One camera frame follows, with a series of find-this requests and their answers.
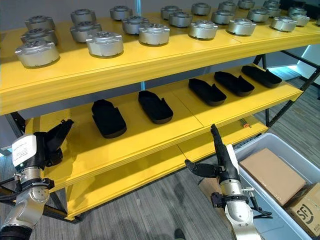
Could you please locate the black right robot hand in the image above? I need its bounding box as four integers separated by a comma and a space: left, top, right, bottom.
184, 123, 242, 184

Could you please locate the flat brown cardboard piece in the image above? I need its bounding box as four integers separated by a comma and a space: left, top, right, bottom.
198, 176, 222, 202

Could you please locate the black metal shelf frame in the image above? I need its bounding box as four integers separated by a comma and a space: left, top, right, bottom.
0, 49, 320, 224

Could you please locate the dark robot foot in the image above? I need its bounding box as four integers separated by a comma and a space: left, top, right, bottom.
173, 227, 187, 240

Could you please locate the pale grey plastic box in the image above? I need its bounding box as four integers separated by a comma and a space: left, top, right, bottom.
233, 132, 320, 240

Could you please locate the black sole-shaped part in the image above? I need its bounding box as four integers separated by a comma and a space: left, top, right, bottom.
241, 64, 283, 89
91, 99, 128, 139
138, 90, 174, 125
214, 71, 256, 98
188, 78, 228, 107

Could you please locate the printed brown cardboard box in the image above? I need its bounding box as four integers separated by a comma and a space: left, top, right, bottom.
284, 182, 320, 239

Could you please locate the light blue vertical strip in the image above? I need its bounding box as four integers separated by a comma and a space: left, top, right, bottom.
133, 0, 147, 91

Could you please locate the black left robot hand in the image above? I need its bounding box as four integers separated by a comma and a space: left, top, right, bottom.
11, 118, 75, 172

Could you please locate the plain brown cardboard box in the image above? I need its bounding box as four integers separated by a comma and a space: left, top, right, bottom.
238, 147, 307, 207

